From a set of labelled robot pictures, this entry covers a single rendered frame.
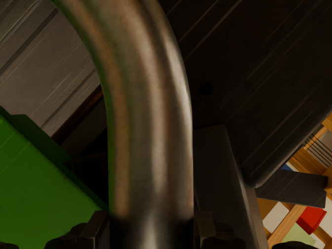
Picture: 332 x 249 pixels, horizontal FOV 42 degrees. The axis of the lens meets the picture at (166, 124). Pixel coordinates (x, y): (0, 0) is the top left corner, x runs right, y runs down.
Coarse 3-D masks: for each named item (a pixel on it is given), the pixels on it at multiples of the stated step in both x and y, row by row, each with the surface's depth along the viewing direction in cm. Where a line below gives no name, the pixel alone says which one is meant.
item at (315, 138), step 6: (324, 126) 822; (318, 132) 822; (324, 132) 825; (312, 138) 823; (318, 138) 825; (306, 144) 823; (312, 144) 821; (318, 144) 819; (306, 150) 825; (324, 150) 815; (330, 150) 813
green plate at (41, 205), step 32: (0, 128) 21; (32, 128) 27; (0, 160) 21; (32, 160) 21; (64, 160) 27; (0, 192) 21; (32, 192) 21; (64, 192) 21; (0, 224) 21; (32, 224) 21; (64, 224) 21
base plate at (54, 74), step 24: (24, 24) 54; (48, 24) 58; (0, 48) 54; (24, 48) 57; (48, 48) 62; (72, 48) 66; (0, 72) 57; (24, 72) 61; (48, 72) 66; (72, 72) 71; (96, 72) 78; (0, 96) 61; (24, 96) 66; (48, 96) 71; (72, 96) 77; (48, 120) 77
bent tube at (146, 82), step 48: (48, 0) 15; (96, 0) 14; (144, 0) 14; (96, 48) 14; (144, 48) 14; (144, 96) 14; (144, 144) 14; (192, 144) 15; (144, 192) 14; (192, 192) 15; (144, 240) 14; (192, 240) 15
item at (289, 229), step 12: (288, 168) 412; (300, 168) 416; (264, 204) 367; (288, 204) 438; (264, 216) 357; (288, 216) 352; (300, 216) 369; (312, 216) 375; (264, 228) 337; (276, 228) 339; (288, 228) 342; (300, 228) 359; (312, 228) 366; (276, 240) 328; (288, 240) 344; (300, 240) 350; (312, 240) 355; (324, 240) 428
